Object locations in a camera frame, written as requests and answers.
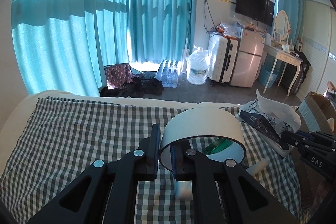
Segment blue white tissue packet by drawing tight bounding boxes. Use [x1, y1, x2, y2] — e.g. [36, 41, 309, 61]
[174, 181, 193, 201]

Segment tissue pack with dark print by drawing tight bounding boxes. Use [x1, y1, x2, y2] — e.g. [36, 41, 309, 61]
[239, 91, 301, 157]

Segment white tape roll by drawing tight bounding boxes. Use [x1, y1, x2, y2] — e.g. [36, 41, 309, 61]
[159, 107, 247, 171]

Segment cardboard box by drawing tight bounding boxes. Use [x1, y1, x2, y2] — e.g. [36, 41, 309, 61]
[296, 92, 335, 134]

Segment green snack packet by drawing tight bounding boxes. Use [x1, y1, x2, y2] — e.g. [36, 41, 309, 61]
[202, 138, 233, 155]

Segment wooden chair with clothes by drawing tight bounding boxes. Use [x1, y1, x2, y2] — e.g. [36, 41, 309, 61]
[324, 81, 336, 100]

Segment teal laundry basket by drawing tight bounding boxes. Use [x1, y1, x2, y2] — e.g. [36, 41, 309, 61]
[258, 65, 279, 88]

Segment white dressing table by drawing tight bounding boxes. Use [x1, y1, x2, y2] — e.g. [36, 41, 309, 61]
[262, 45, 302, 96]

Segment pink mini fridge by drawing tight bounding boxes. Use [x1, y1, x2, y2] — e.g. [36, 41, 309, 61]
[230, 28, 265, 88]

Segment black bags on floor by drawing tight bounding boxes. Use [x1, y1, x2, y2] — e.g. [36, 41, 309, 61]
[100, 79, 164, 98]

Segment oval vanity mirror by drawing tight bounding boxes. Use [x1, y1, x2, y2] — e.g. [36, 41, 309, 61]
[273, 10, 290, 44]

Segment polka dot bag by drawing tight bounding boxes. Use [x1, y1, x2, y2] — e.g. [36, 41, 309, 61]
[104, 63, 133, 90]

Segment white suitcase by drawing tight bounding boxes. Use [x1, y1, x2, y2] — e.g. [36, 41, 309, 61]
[208, 35, 239, 84]

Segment large water jug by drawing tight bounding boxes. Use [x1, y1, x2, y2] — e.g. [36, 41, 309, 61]
[186, 47, 210, 85]

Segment pack of water bottles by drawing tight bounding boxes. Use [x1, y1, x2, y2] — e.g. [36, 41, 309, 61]
[155, 60, 180, 88]

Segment teal window curtain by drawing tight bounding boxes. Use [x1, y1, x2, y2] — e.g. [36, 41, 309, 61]
[11, 0, 196, 97]

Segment black wall television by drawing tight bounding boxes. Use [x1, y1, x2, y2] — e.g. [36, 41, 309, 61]
[235, 0, 274, 27]

